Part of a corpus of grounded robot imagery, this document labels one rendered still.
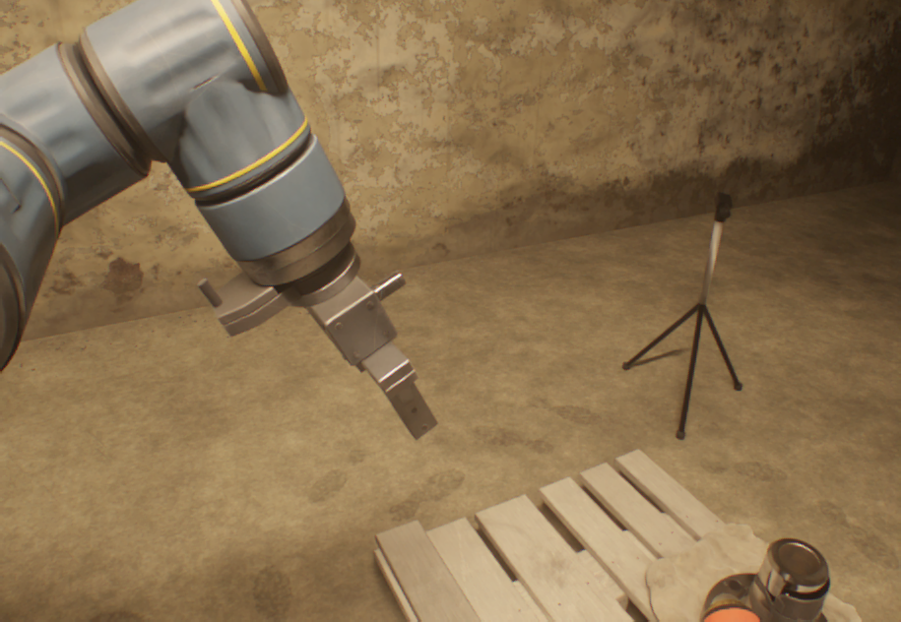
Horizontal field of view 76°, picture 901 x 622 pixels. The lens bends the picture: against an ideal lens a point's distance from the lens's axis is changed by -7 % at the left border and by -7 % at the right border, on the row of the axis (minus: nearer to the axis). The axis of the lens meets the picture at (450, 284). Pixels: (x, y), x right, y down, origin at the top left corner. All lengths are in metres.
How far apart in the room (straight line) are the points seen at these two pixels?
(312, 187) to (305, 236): 0.04
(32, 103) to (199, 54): 0.11
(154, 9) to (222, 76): 0.06
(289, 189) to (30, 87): 0.18
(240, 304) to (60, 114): 0.19
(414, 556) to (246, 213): 1.13
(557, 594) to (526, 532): 0.18
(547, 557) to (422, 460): 0.59
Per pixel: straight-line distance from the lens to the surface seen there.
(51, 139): 0.45
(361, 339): 0.51
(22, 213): 0.35
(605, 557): 1.56
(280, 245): 0.48
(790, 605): 1.34
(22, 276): 0.31
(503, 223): 3.35
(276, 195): 0.46
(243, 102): 0.45
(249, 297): 0.51
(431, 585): 1.43
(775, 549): 1.35
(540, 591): 1.47
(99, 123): 0.45
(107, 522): 1.97
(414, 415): 0.56
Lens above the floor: 1.30
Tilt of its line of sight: 26 degrees down
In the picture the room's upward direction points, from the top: 1 degrees clockwise
